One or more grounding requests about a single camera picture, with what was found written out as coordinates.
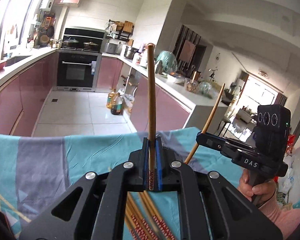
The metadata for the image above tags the pink right sleeve forearm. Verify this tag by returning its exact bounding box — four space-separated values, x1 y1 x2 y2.
258 194 300 239

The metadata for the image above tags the right hand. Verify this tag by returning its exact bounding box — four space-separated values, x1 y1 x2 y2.
237 169 276 206

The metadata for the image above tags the dark soy sauce bottle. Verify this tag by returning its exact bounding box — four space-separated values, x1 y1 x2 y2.
111 93 123 115

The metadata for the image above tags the yellow cooking oil bottle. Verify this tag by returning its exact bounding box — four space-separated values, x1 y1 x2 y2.
106 88 117 109

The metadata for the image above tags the white bowl on counter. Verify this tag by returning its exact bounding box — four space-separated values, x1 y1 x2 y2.
167 74 185 84

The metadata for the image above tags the glass jar with snacks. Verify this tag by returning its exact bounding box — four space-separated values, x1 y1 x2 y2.
185 79 199 94

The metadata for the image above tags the green air fryer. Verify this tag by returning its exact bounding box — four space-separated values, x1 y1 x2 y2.
155 50 178 74

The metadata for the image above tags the stainless steel stock pot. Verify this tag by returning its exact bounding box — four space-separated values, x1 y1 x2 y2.
124 46 139 60

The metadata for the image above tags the black built-in oven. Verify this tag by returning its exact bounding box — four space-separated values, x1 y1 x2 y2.
56 49 102 92

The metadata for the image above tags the brown pot with lid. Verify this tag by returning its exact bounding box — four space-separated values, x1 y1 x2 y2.
83 41 99 51

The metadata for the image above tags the teal grey tablecloth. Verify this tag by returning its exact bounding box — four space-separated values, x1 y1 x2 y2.
0 127 242 239

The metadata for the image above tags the black pot with lid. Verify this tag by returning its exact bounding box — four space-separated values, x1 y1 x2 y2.
62 37 79 48

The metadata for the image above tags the black range hood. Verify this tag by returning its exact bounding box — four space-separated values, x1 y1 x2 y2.
62 27 107 47

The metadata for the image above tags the black tracking camera box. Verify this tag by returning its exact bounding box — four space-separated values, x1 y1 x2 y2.
255 105 291 160

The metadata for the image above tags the black wall shelf rack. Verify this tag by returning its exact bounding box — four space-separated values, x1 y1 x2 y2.
105 20 134 42

